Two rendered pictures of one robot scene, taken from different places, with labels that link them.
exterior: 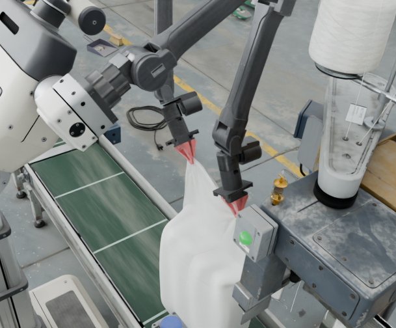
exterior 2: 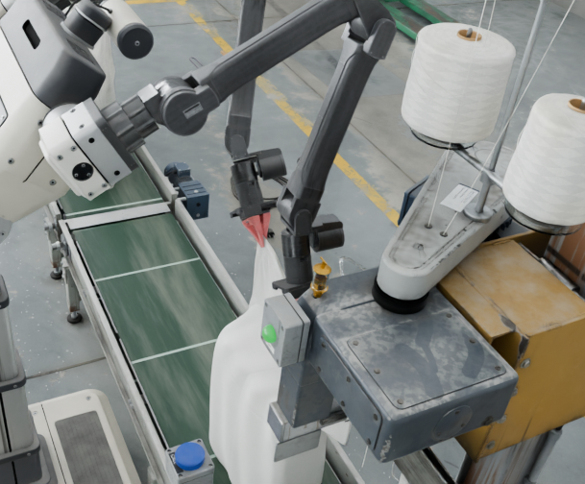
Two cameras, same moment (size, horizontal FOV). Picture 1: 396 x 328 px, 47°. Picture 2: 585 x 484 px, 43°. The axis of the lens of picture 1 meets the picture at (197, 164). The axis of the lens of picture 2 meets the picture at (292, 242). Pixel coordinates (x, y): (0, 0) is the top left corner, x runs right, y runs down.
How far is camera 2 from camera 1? 0.35 m
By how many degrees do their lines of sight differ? 7
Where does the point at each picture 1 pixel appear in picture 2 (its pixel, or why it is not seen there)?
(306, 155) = not seen: hidden behind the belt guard
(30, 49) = (46, 68)
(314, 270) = (343, 382)
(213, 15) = (276, 49)
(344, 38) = (435, 93)
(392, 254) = (444, 375)
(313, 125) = not seen: hidden behind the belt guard
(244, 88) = (320, 147)
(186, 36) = (237, 72)
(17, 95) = (23, 123)
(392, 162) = (501, 268)
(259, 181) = not seen: hidden behind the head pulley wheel
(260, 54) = (343, 106)
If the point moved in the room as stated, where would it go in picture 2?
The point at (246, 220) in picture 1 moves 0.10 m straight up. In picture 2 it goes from (271, 309) to (278, 260)
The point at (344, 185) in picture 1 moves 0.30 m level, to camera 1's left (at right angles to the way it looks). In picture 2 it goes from (402, 281) to (215, 238)
